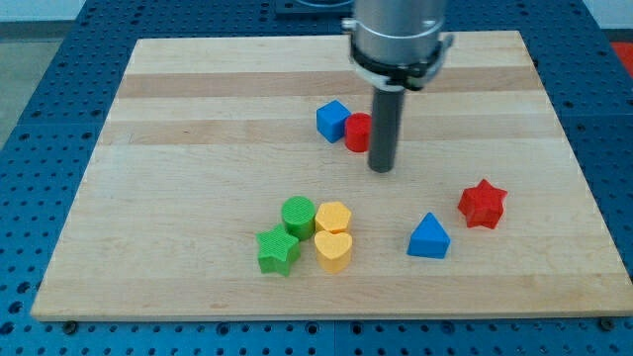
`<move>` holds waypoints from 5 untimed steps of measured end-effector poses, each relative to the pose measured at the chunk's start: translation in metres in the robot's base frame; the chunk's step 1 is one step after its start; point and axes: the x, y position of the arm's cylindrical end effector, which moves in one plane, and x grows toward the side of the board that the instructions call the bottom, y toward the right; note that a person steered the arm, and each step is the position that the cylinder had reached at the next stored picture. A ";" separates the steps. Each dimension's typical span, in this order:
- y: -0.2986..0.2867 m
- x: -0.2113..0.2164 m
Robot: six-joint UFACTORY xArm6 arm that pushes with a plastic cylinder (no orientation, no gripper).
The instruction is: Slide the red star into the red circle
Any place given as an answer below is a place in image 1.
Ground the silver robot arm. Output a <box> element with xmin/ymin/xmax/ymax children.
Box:
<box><xmin>341</xmin><ymin>0</ymin><xmax>453</xmax><ymax>92</ymax></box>

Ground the green star block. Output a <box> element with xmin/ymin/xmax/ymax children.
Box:
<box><xmin>256</xmin><ymin>224</ymin><xmax>301</xmax><ymax>277</ymax></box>

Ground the red star block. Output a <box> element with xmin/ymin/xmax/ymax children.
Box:
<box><xmin>458</xmin><ymin>179</ymin><xmax>508</xmax><ymax>229</ymax></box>

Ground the green cylinder block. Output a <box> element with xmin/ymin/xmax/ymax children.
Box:
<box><xmin>281</xmin><ymin>196</ymin><xmax>317</xmax><ymax>241</ymax></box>

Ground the yellow hexagon block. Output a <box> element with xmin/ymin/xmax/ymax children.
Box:
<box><xmin>315</xmin><ymin>201</ymin><xmax>352</xmax><ymax>233</ymax></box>

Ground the blue cube block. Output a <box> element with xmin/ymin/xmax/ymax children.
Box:
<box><xmin>316</xmin><ymin>100</ymin><xmax>351</xmax><ymax>143</ymax></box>

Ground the red cylinder block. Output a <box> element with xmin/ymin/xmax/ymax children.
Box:
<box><xmin>344</xmin><ymin>112</ymin><xmax>371</xmax><ymax>152</ymax></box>

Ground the yellow heart block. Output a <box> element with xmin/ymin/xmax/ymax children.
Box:
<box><xmin>315</xmin><ymin>230</ymin><xmax>353</xmax><ymax>274</ymax></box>

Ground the wooden board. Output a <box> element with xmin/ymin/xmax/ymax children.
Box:
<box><xmin>31</xmin><ymin>31</ymin><xmax>632</xmax><ymax>321</ymax></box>

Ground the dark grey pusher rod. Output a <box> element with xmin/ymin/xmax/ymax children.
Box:
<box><xmin>368</xmin><ymin>88</ymin><xmax>405</xmax><ymax>173</ymax></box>

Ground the blue triangle block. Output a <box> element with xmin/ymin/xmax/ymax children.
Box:
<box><xmin>407</xmin><ymin>213</ymin><xmax>451</xmax><ymax>259</ymax></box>

